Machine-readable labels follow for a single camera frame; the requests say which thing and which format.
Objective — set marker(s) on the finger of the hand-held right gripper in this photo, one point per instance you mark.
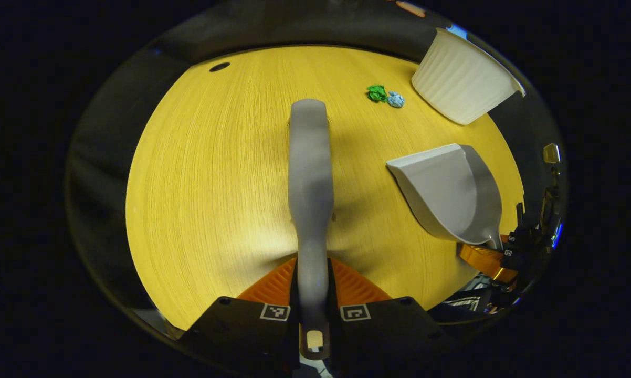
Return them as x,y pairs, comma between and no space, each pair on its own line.
483,260

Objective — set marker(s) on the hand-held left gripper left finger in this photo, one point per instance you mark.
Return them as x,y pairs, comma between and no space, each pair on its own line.
242,331

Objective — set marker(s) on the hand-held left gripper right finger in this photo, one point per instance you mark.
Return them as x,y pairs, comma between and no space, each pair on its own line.
389,331

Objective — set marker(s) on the grey plastic dustpan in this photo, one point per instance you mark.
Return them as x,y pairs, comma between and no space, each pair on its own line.
447,194

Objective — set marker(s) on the small grey broom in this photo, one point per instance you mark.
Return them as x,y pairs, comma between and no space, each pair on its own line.
310,184

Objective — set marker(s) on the white plastic garbage bin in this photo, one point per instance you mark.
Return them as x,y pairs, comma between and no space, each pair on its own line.
462,84

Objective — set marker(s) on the blue paper ball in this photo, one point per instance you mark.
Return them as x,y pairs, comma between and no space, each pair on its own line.
396,99

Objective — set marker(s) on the green paper ball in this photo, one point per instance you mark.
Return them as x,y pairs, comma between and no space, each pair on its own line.
377,93

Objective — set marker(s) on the yellow wooden desktop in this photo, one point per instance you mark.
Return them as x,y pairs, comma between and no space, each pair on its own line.
216,184

